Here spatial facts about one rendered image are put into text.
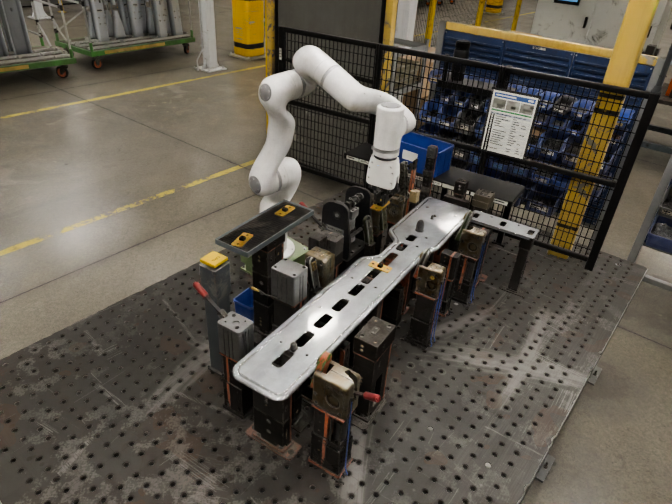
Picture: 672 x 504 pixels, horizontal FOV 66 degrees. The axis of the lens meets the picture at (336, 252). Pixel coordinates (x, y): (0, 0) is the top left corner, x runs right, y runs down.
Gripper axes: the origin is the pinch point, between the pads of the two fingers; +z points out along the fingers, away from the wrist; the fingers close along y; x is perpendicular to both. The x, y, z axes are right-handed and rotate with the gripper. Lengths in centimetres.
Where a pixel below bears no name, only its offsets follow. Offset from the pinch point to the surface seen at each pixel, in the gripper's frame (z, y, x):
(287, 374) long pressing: 27, 5, -61
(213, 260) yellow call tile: 11, -31, -48
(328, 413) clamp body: 33, 20, -62
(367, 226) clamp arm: 20.7, -10.5, 13.6
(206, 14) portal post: 50, -524, 474
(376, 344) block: 24, 21, -39
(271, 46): 16, -219, 229
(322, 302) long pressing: 27.3, -3.8, -28.8
